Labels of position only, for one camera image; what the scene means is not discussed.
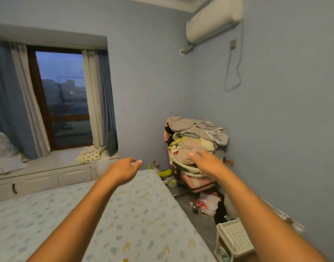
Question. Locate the person's left hand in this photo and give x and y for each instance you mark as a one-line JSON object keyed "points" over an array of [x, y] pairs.
{"points": [[123, 170]]}

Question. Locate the person's right hand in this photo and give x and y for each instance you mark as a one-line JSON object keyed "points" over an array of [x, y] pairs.
{"points": [[210, 163]]}

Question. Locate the blue patterned bed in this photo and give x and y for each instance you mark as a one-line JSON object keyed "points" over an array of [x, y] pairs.
{"points": [[145, 215]]}

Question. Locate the person's right forearm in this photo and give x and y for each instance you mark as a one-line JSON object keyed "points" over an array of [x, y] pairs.
{"points": [[268, 221]]}

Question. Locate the person's left forearm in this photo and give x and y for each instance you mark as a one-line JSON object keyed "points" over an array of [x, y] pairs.
{"points": [[76, 221]]}

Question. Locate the pink office chair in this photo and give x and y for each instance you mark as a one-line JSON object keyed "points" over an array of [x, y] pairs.
{"points": [[197, 181]]}

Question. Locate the white hanging cloth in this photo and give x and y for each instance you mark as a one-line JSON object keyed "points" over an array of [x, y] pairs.
{"points": [[100, 167]]}

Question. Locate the cream patterned cloth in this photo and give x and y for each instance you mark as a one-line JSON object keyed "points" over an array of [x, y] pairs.
{"points": [[90, 155]]}

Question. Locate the white red plastic bag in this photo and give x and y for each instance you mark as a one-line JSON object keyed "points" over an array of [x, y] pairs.
{"points": [[208, 204]]}

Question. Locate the green ride-on toy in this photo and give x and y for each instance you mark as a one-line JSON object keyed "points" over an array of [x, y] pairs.
{"points": [[165, 173]]}

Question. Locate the black cloth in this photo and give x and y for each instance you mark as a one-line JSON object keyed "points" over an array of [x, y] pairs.
{"points": [[221, 212]]}

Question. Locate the white curtain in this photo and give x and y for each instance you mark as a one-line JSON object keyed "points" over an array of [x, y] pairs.
{"points": [[30, 106], [93, 106]]}

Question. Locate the blue curtain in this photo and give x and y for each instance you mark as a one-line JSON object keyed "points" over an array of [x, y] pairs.
{"points": [[108, 100], [5, 106]]}

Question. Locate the white window seat cabinet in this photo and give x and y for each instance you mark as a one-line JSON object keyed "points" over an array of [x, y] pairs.
{"points": [[46, 180]]}

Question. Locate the white plastic basket cart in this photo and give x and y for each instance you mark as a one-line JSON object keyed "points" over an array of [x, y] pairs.
{"points": [[235, 237]]}

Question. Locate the brown framed window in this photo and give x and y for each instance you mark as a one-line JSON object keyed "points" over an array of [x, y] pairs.
{"points": [[63, 106]]}

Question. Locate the white panel heater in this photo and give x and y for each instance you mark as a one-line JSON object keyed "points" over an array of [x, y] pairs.
{"points": [[290, 221]]}

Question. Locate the white air conditioner pipe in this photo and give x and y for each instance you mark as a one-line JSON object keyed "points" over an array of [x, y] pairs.
{"points": [[186, 49]]}

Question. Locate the crumpled white plastic bag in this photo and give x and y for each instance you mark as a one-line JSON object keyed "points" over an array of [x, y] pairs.
{"points": [[5, 158]]}

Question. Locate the white air conditioner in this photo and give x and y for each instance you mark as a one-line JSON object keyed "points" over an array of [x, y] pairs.
{"points": [[213, 19]]}

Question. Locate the wall socket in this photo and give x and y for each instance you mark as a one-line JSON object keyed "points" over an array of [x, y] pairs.
{"points": [[233, 44]]}

